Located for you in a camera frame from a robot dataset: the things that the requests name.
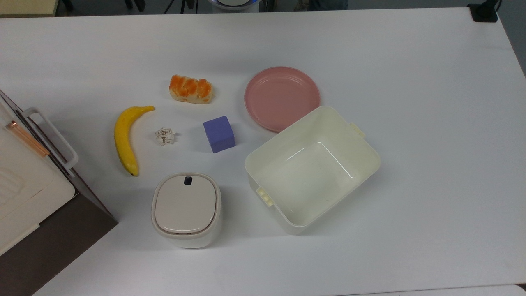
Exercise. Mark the cream trash can with lid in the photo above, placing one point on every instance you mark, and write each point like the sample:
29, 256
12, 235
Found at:
185, 205

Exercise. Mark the purple cube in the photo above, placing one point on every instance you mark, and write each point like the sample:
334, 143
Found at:
218, 133

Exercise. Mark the pink plate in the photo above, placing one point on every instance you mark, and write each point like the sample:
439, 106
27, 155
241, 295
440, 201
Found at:
279, 96

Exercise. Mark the cream plastic storage box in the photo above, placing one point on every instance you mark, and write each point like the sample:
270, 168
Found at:
312, 172

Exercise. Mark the orange glazed bread loaf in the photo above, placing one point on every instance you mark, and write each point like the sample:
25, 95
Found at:
191, 89

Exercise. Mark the yellow banana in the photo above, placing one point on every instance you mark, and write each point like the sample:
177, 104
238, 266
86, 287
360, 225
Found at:
123, 139

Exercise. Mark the black tripod legs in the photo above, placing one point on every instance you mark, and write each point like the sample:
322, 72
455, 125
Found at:
181, 5

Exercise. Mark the dark brown wooden drawer box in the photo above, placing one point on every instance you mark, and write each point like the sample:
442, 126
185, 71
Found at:
53, 242

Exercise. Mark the orange tape strip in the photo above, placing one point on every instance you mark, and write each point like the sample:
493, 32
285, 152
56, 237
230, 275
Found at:
26, 138

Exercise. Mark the black table clamp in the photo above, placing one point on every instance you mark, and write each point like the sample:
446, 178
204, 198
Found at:
484, 14

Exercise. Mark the yellowish wooden desk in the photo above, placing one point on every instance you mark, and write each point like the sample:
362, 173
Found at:
24, 7

